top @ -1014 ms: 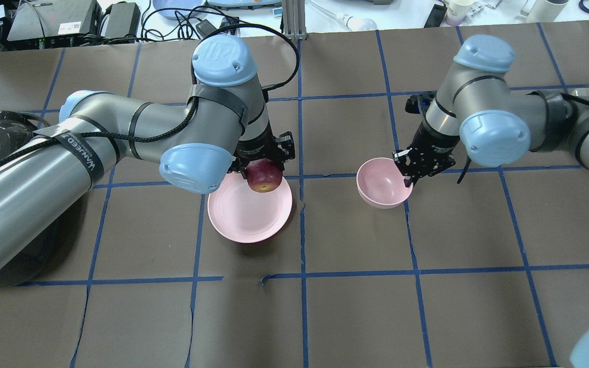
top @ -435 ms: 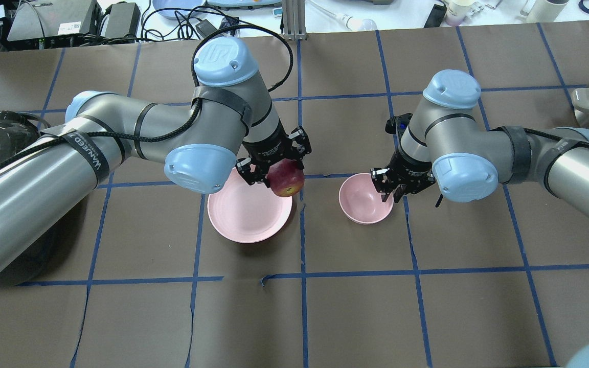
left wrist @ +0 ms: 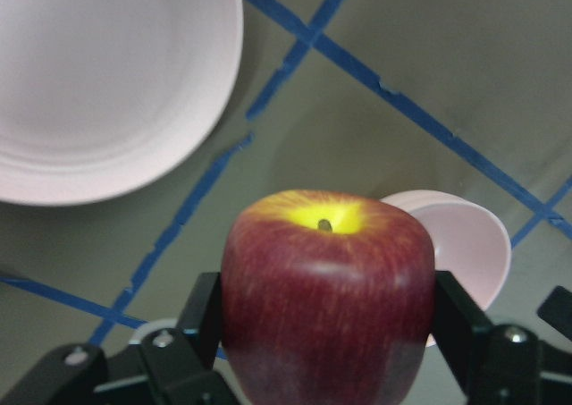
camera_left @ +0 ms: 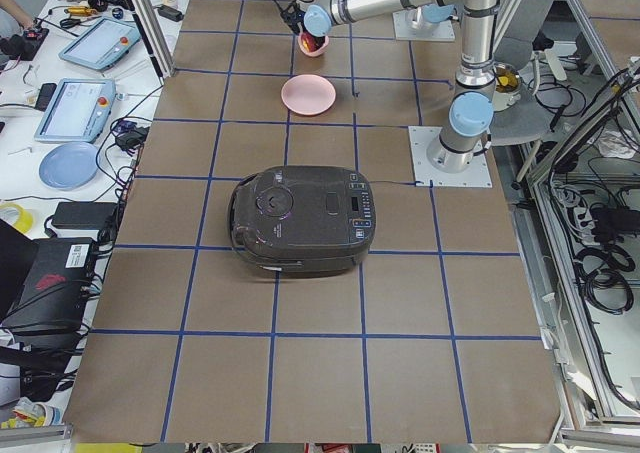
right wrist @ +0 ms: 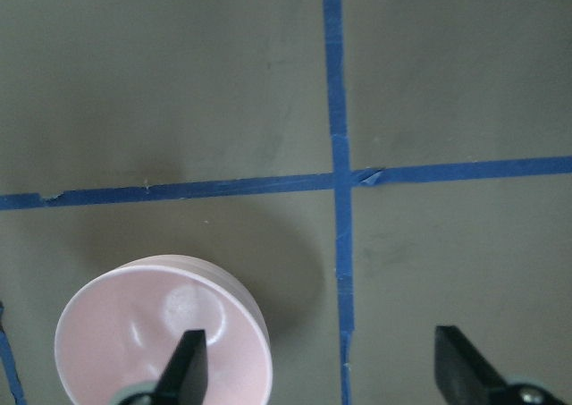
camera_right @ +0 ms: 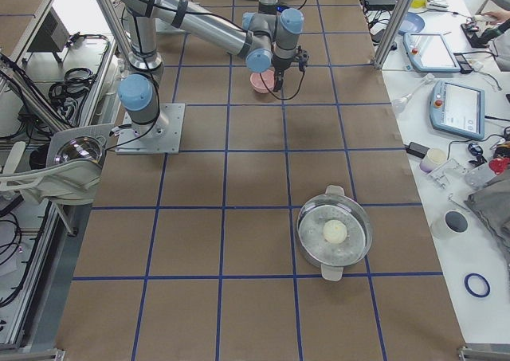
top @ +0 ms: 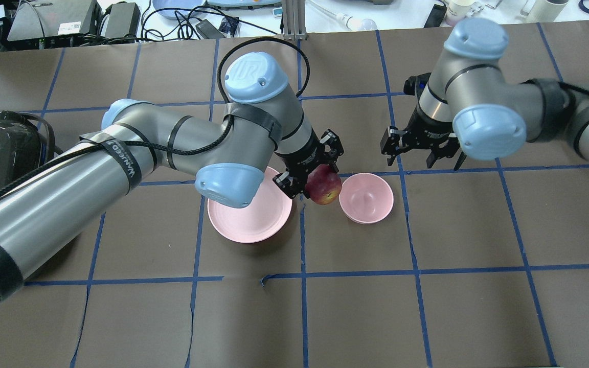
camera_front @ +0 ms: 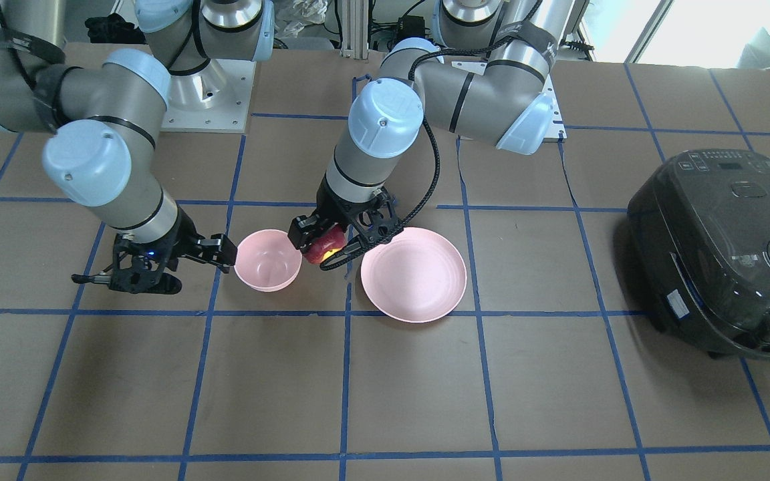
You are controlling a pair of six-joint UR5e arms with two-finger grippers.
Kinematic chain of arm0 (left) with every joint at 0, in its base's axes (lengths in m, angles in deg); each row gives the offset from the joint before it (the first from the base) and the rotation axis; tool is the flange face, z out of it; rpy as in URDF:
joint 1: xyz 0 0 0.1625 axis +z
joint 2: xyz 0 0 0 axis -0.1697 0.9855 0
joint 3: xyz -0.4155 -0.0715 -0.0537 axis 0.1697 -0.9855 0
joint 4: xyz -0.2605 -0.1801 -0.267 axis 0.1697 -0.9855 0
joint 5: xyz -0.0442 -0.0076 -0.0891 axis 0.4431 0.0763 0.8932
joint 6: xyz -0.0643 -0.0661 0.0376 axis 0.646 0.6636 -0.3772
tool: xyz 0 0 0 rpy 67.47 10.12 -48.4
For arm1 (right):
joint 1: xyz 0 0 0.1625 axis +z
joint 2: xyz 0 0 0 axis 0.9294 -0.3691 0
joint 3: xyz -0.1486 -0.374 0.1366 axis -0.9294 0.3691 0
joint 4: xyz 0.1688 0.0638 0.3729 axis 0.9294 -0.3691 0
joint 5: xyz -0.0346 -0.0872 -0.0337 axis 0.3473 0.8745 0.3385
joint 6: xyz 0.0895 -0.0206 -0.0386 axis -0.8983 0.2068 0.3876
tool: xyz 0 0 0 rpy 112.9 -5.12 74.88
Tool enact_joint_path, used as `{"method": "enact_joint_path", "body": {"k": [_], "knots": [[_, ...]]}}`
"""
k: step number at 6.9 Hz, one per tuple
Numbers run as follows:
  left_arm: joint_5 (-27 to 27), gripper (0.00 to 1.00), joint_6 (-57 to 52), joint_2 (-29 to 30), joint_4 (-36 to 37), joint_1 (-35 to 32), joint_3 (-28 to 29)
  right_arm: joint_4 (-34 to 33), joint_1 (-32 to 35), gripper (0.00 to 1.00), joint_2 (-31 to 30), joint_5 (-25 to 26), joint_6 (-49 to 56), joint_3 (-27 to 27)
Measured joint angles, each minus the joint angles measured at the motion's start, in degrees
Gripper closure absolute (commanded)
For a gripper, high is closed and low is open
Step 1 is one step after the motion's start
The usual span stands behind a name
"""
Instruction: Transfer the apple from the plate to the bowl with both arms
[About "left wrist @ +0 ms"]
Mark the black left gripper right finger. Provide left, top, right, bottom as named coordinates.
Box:
left=432, top=271, right=541, bottom=404

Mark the red yellow apple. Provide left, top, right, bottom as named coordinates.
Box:
left=222, top=190, right=435, bottom=404

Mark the pink bowl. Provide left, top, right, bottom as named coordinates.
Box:
left=379, top=190, right=512, bottom=348

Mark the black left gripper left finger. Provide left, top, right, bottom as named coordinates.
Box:
left=138, top=272, right=223, bottom=404

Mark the pink plate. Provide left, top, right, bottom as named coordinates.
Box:
left=1, top=0, right=243, bottom=206

